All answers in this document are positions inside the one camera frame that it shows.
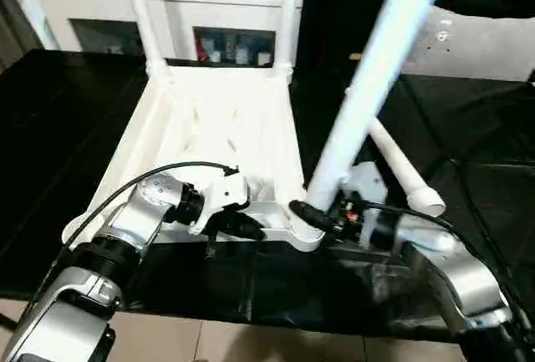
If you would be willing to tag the white plastic table top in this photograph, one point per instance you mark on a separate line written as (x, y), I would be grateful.
(209, 128)

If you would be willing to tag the white plastic table leg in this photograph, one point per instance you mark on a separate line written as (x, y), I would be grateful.
(414, 178)
(288, 15)
(376, 65)
(142, 15)

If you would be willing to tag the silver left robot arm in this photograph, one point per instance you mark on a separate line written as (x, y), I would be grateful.
(138, 211)

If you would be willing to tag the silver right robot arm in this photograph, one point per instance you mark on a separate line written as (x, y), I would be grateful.
(460, 270)

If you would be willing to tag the gold sofa label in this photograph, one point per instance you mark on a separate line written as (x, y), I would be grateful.
(355, 56)

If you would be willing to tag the black work mat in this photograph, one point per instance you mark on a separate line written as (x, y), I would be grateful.
(62, 149)

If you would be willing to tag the black sofa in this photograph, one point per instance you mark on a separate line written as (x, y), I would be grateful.
(334, 11)

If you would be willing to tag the grey printed cushion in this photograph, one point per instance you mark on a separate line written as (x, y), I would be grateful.
(472, 52)

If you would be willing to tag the white slanted pole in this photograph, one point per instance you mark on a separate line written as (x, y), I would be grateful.
(31, 6)

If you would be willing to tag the brown curtain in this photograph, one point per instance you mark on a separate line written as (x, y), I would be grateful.
(16, 15)

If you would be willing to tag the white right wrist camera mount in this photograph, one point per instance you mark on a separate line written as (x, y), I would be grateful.
(370, 178)

